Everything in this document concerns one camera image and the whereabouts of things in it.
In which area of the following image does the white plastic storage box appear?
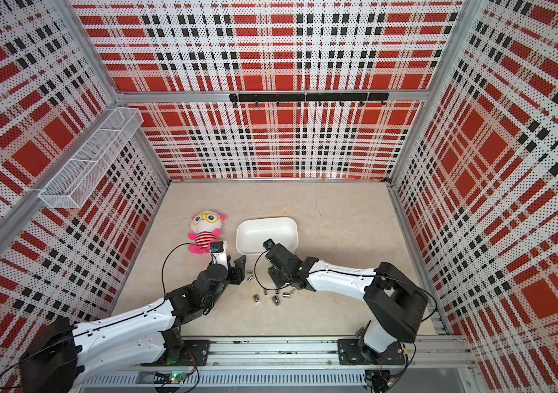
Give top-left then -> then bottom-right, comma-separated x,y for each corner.
236,217 -> 299,255

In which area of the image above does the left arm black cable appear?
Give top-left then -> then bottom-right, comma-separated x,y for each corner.
161,242 -> 211,298

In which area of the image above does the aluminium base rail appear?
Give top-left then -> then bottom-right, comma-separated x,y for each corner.
79,336 -> 483,392

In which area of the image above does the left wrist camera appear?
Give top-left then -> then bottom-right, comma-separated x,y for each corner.
209,241 -> 229,267

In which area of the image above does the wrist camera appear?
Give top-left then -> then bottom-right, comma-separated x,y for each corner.
209,241 -> 229,267
263,239 -> 276,250

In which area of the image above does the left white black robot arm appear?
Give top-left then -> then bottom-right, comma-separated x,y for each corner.
18,256 -> 247,392

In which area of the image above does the white wire mesh basket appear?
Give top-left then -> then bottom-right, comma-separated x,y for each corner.
38,107 -> 143,209

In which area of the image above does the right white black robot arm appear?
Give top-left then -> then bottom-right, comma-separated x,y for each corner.
262,239 -> 429,365

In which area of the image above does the black wall hook rail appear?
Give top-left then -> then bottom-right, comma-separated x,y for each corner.
229,93 -> 390,104

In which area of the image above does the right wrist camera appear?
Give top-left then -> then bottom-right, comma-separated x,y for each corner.
263,239 -> 276,250

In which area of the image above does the pink white plush toy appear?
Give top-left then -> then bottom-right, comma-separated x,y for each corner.
188,210 -> 226,255

